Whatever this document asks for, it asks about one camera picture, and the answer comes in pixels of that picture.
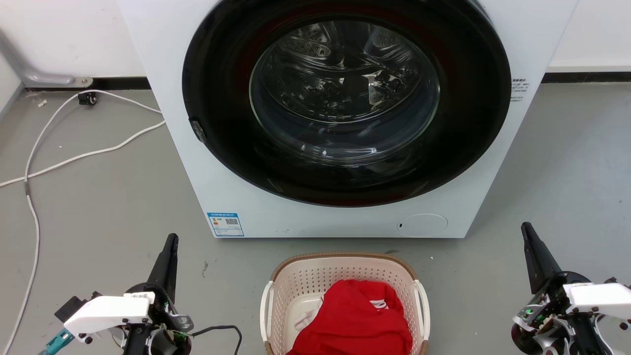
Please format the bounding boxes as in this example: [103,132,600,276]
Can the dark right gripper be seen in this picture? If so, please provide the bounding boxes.
[511,222,614,355]

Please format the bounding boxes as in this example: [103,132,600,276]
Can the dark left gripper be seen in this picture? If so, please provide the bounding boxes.
[122,233,194,355]

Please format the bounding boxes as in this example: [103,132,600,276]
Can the beige perforated laundry basket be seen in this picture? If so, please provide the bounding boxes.
[260,253,431,355]

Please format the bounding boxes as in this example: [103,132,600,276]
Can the blue energy label sticker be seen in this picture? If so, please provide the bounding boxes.
[207,212,245,238]

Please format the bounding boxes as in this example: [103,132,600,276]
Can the round white filter cover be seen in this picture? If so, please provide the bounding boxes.
[397,213,449,238]

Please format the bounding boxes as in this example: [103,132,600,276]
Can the small black text sticker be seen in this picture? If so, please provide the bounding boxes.
[510,78,529,103]

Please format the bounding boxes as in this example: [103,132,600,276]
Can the round black glass washer door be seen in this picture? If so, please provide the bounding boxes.
[181,0,512,208]

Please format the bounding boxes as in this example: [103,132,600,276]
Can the red garment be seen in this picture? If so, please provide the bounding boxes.
[287,279,414,355]

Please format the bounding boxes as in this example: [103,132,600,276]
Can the white front-load washing machine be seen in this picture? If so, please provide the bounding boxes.
[117,0,580,239]

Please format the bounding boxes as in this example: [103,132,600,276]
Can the steel washer drum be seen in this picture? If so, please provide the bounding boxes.
[249,20,441,166]

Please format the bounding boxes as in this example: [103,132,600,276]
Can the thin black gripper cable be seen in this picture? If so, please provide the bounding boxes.
[190,325,243,355]

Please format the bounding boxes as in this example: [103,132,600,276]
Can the teal cable connector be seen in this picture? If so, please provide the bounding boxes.
[38,329,75,355]

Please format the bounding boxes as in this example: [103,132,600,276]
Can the long white floor cable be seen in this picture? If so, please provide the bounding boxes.
[0,89,164,355]

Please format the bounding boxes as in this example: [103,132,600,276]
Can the grey wall pipe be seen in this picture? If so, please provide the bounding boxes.
[0,30,93,88]

